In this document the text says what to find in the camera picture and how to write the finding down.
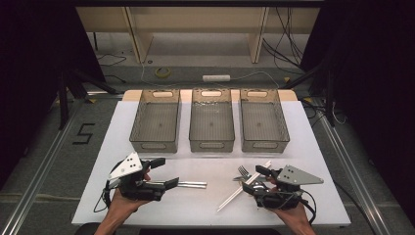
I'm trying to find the right hand-held gripper cable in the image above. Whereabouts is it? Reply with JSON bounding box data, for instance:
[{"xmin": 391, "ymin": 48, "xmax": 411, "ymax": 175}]
[{"xmin": 298, "ymin": 188, "xmax": 318, "ymax": 227}]

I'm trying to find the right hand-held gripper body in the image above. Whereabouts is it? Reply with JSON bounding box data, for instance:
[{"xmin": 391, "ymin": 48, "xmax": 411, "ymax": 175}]
[{"xmin": 255, "ymin": 164, "xmax": 325, "ymax": 211}]

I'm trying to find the grey mesh bin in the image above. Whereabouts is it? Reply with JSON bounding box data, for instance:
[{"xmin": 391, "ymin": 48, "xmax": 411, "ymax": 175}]
[
  {"xmin": 239, "ymin": 87, "xmax": 291, "ymax": 154},
  {"xmin": 128, "ymin": 88, "xmax": 182, "ymax": 155},
  {"xmin": 188, "ymin": 87, "xmax": 236, "ymax": 154}
]

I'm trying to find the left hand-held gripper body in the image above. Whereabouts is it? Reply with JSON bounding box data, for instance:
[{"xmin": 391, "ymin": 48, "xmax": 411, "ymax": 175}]
[{"xmin": 102, "ymin": 151, "xmax": 165, "ymax": 207}]

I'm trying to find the yellow tape roll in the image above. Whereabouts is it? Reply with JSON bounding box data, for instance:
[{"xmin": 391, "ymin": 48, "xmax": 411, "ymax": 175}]
[{"xmin": 154, "ymin": 67, "xmax": 172, "ymax": 79}]

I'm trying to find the white power strip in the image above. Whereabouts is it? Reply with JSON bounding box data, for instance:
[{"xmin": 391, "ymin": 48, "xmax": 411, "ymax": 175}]
[{"xmin": 202, "ymin": 74, "xmax": 232, "ymax": 83}]

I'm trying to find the aluminium floor rail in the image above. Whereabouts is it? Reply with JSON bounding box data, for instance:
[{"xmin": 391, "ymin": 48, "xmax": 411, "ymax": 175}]
[
  {"xmin": 312, "ymin": 97, "xmax": 392, "ymax": 235},
  {"xmin": 0, "ymin": 97, "xmax": 86, "ymax": 235}
]

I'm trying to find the person's left hand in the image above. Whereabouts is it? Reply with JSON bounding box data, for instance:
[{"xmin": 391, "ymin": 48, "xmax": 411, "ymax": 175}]
[{"xmin": 106, "ymin": 189, "xmax": 151, "ymax": 223}]

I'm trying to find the light wooden shelf unit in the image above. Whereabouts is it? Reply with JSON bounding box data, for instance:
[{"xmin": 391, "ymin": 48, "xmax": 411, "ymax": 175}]
[{"xmin": 75, "ymin": 6, "xmax": 321, "ymax": 65}]

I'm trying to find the left hand-held gripper cable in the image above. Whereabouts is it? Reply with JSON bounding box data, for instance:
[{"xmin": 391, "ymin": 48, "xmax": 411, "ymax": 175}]
[{"xmin": 93, "ymin": 165, "xmax": 121, "ymax": 213}]

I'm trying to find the thin black floor cable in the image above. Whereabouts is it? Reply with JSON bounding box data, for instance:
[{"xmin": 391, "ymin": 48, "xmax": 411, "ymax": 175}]
[{"xmin": 96, "ymin": 53, "xmax": 127, "ymax": 84}]

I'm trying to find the white chopstick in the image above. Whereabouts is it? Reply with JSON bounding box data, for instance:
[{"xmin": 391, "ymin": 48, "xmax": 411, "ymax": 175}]
[
  {"xmin": 239, "ymin": 161, "xmax": 273, "ymax": 190},
  {"xmin": 216, "ymin": 160, "xmax": 272, "ymax": 212}
]

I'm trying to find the bundle of black cables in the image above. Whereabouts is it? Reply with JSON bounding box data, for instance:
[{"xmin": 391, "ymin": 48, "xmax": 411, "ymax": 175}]
[{"xmin": 262, "ymin": 7, "xmax": 306, "ymax": 71}]

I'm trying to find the white table board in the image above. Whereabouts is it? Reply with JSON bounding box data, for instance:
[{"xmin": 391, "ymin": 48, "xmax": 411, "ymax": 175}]
[{"xmin": 70, "ymin": 100, "xmax": 352, "ymax": 228}]

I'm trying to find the black curtain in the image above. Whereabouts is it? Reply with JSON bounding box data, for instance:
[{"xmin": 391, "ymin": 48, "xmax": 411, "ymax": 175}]
[
  {"xmin": 300, "ymin": 0, "xmax": 415, "ymax": 226},
  {"xmin": 0, "ymin": 0, "xmax": 107, "ymax": 190}
]

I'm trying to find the white power cable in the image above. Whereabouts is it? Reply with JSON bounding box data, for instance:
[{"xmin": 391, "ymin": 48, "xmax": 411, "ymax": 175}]
[{"xmin": 140, "ymin": 60, "xmax": 282, "ymax": 91}]

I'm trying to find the black metal stand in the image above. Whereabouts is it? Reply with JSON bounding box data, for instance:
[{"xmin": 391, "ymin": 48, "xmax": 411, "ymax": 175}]
[
  {"xmin": 57, "ymin": 67, "xmax": 120, "ymax": 131},
  {"xmin": 280, "ymin": 62, "xmax": 337, "ymax": 127}
]

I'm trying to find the person's right hand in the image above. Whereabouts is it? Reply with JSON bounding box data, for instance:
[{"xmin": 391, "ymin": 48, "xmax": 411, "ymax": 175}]
[{"xmin": 270, "ymin": 206, "xmax": 311, "ymax": 229}]

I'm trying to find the hand-held gripper cable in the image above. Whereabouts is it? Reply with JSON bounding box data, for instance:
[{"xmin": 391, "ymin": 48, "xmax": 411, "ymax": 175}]
[
  {"xmin": 298, "ymin": 188, "xmax": 318, "ymax": 227},
  {"xmin": 93, "ymin": 165, "xmax": 121, "ymax": 213}
]

